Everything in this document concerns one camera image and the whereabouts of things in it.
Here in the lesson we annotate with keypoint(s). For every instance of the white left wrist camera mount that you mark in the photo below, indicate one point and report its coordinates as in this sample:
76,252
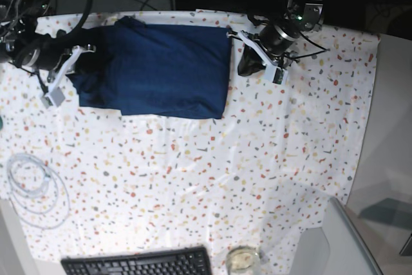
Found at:
276,68

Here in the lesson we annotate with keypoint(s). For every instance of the dark blue t-shirt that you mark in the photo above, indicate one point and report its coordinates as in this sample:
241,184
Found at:
167,70

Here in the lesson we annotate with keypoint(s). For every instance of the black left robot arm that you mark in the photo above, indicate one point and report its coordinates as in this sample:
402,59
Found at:
307,16

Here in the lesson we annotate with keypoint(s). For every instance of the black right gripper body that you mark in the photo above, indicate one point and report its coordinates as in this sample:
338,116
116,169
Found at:
26,48

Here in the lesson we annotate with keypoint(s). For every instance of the clear glass jar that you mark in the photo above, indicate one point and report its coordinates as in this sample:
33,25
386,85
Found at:
243,260

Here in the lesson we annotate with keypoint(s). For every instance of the terrazzo patterned table cloth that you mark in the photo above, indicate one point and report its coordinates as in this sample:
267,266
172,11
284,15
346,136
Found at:
90,182

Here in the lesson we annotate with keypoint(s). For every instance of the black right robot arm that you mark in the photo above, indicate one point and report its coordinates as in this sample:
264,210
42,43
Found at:
23,15

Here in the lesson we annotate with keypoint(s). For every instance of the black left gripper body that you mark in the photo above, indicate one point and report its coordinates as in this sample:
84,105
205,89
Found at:
277,35

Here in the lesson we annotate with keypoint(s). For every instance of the black computer keyboard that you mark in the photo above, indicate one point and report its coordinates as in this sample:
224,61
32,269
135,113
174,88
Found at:
191,261

